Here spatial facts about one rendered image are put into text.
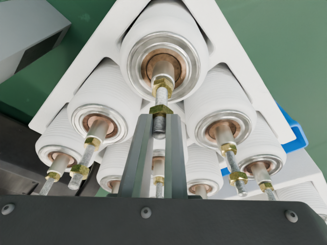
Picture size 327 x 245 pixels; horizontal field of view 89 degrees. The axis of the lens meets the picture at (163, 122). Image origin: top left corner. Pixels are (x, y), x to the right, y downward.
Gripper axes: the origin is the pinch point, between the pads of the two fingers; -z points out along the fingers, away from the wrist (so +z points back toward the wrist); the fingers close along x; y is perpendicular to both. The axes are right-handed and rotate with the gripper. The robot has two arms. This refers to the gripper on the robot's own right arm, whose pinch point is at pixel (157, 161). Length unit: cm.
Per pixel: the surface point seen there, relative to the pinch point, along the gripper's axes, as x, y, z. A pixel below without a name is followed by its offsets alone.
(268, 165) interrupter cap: -17.6, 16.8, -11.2
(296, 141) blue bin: -36, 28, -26
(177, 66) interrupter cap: -1.4, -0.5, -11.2
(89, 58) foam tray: 10.8, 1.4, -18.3
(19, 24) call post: 23.0, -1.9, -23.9
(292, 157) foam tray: -36, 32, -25
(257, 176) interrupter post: -14.9, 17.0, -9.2
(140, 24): 2.0, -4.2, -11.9
